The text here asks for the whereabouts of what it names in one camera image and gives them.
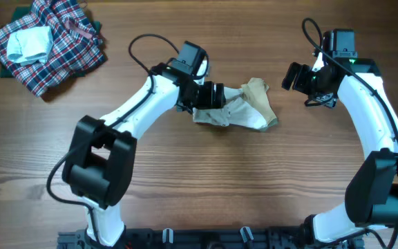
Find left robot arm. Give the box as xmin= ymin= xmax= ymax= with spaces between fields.
xmin=58 ymin=41 xmax=225 ymax=248

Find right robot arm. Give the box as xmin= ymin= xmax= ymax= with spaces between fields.
xmin=282 ymin=29 xmax=398 ymax=246

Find light blue folded garment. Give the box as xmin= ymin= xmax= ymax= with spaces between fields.
xmin=6 ymin=26 xmax=53 ymax=66

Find white baby shirt tan sleeves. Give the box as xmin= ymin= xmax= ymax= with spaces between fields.
xmin=193 ymin=77 xmax=278 ymax=131

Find plaid flannel shirt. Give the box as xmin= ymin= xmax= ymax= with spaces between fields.
xmin=0 ymin=1 xmax=106 ymax=97

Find dark green folded cloth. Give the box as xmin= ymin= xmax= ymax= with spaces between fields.
xmin=0 ymin=5 xmax=102 ymax=78

